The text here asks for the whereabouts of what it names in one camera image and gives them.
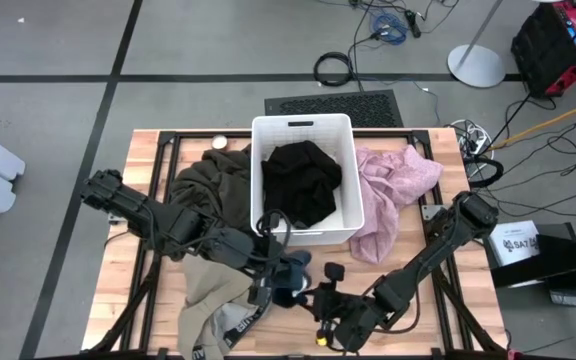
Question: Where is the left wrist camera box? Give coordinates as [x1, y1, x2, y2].
[253, 282, 274, 308]

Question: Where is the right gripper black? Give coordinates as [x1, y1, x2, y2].
[297, 284, 369, 351]

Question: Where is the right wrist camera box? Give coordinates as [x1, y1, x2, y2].
[323, 261, 346, 289]

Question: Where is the dark olive hooded sweatshirt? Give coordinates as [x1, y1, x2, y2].
[168, 144, 254, 236]

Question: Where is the beige cloth garment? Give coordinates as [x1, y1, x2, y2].
[176, 252, 269, 360]

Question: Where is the white printed cardboard box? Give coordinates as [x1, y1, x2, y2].
[484, 219, 542, 267]

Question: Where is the white power strip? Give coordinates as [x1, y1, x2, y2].
[447, 118, 494, 157]

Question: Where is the black and red equipment case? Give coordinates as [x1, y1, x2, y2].
[510, 0, 576, 99]

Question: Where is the black perforated floor mat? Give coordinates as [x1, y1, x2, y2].
[263, 89, 405, 129]

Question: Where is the blue coiled cable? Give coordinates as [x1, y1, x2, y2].
[369, 11, 410, 47]

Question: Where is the grey mesh shorts black waistband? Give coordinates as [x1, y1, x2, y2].
[191, 294, 275, 360]

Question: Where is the black knit garment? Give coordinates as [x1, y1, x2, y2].
[260, 140, 344, 229]

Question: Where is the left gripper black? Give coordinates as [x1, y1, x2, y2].
[247, 239, 305, 309]

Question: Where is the navy blue garment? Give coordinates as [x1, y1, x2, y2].
[271, 249, 314, 309]

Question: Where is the grey floor lamp stand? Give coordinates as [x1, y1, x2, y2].
[446, 0, 507, 89]

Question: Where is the yellow strap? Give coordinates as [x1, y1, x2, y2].
[487, 94, 576, 151]

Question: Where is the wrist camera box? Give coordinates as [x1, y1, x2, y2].
[323, 261, 346, 289]
[253, 282, 274, 308]

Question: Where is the pink garment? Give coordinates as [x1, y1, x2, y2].
[348, 144, 445, 266]

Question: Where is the large black box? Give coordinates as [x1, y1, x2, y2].
[489, 230, 576, 290]

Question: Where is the black power strip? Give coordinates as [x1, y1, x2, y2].
[404, 8, 423, 40]

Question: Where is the black metal rig frame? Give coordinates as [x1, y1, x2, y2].
[90, 128, 509, 360]

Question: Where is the white perforated laundry basket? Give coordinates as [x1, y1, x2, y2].
[250, 113, 366, 247]

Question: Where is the coiled black cable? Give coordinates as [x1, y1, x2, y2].
[462, 154, 505, 190]
[312, 50, 355, 88]

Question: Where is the grey plastic bag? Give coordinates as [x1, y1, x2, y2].
[549, 287, 576, 309]

